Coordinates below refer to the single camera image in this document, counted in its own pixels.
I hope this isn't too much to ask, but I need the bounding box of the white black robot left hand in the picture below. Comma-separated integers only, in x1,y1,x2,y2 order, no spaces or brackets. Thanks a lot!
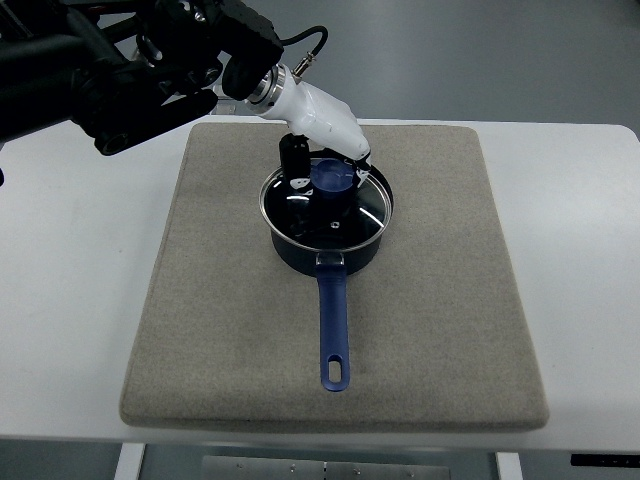
254,78,372,187

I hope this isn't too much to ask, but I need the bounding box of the glass pot lid blue knob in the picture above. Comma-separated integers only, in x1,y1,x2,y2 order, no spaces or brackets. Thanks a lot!
260,158,393,251

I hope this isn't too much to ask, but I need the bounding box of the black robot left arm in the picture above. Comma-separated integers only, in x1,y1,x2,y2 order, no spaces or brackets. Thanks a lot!
1,1,286,156

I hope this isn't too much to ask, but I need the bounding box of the dark blue saucepan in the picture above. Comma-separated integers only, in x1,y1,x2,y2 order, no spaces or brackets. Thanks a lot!
270,169,394,392

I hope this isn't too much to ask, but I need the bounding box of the beige fabric mat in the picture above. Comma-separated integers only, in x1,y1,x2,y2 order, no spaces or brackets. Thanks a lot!
120,123,549,433

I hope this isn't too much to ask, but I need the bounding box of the metal plate under table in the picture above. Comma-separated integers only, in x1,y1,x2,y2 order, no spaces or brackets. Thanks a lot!
200,456,451,480

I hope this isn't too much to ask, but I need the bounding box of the white left table leg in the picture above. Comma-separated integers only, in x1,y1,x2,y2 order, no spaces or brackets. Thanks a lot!
113,443,146,480

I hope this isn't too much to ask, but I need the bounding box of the white table leg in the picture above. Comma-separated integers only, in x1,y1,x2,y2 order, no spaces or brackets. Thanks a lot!
113,443,146,480
495,452,524,480

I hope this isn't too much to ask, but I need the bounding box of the white right table leg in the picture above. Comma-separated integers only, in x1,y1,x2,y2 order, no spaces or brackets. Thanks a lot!
495,452,524,480

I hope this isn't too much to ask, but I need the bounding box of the black table control panel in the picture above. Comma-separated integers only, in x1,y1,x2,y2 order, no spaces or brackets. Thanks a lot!
570,453,640,469

